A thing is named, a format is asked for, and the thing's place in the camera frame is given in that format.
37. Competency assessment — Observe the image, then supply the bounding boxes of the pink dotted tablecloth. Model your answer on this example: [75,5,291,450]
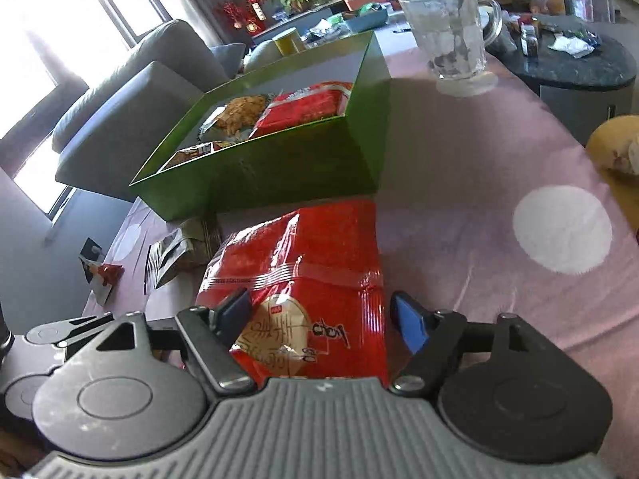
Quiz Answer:
[81,24,639,479]

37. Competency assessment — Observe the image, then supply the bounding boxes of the black round side table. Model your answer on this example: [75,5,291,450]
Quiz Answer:
[496,32,638,145]

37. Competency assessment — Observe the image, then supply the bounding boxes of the grey sofa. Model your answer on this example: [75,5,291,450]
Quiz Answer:
[51,18,286,204]

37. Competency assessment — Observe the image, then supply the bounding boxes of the brown grey snack packet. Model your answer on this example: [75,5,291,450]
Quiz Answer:
[144,216,222,294]

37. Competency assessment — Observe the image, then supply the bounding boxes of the blue plastic basket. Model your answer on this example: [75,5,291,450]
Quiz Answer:
[344,6,388,34]

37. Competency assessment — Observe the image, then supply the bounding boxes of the yellow tin can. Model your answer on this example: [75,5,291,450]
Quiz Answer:
[273,27,306,57]

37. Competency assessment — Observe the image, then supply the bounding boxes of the large red snack bag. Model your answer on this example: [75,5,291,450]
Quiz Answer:
[196,199,389,384]

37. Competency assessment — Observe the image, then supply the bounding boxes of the wall power socket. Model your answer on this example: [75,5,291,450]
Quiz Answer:
[79,238,105,262]

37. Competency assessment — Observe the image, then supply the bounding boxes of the red flower decoration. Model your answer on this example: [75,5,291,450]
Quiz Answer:
[216,0,268,37]

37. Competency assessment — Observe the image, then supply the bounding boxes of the white red snack packet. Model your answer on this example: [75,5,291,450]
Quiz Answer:
[79,255,123,306]

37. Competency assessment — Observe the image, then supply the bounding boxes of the green cardboard box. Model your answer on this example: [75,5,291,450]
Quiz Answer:
[130,32,390,221]

